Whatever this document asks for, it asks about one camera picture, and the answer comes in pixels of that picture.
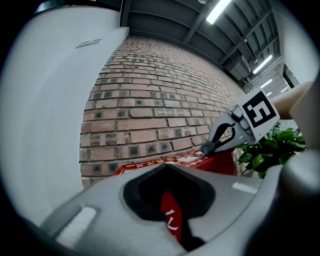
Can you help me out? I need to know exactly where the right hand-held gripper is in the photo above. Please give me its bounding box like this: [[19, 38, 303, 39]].
[[206, 88, 281, 155]]

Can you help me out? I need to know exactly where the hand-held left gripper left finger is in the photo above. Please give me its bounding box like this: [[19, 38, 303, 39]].
[[39, 163, 188, 256]]

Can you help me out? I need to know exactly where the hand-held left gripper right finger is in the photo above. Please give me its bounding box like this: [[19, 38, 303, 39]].
[[164, 163, 266, 254]]

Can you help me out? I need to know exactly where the red fire extinguisher box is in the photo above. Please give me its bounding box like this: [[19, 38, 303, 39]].
[[109, 147, 238, 245]]

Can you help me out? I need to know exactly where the person's right forearm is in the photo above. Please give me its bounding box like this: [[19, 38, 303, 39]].
[[270, 81, 315, 120]]

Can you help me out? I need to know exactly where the green potted plant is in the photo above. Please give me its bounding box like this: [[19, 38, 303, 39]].
[[236, 121, 309, 179]]

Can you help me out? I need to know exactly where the grey ceiling air unit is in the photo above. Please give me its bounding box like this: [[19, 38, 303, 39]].
[[222, 54, 252, 81]]

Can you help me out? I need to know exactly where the grey wall sign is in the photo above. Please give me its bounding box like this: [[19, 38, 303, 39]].
[[74, 38, 103, 50]]

